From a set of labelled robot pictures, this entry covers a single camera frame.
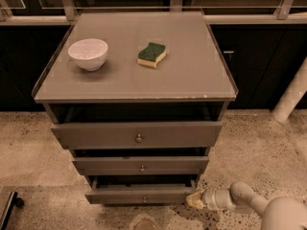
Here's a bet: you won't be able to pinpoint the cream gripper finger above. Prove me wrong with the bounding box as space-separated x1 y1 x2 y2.
186 191 205 210

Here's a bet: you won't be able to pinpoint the grey bottom drawer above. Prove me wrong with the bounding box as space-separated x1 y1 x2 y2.
85 174 197 205

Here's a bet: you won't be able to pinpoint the grey drawer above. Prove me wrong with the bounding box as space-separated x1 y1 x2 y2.
52 122 222 150
73 156 208 175
85 174 197 205

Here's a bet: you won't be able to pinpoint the grey middle drawer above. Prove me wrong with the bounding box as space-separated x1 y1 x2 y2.
73 156 208 175

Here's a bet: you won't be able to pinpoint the grey drawer cabinet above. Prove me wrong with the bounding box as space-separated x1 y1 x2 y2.
31 11 240 190

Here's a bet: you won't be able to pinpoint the grey top drawer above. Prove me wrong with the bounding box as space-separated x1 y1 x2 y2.
52 122 222 150

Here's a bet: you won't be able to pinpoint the white pillar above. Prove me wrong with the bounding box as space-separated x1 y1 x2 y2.
272 58 307 123

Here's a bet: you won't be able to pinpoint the green yellow sponge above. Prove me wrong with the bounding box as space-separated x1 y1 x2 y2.
137 42 166 68

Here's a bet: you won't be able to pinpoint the white ceramic bowl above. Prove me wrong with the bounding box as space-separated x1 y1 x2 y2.
68 38 108 71

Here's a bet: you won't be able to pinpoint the black wheeled base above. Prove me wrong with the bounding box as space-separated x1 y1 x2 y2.
0 192 24 230

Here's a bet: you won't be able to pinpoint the dark wall cabinets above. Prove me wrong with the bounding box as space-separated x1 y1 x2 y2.
0 25 307 111

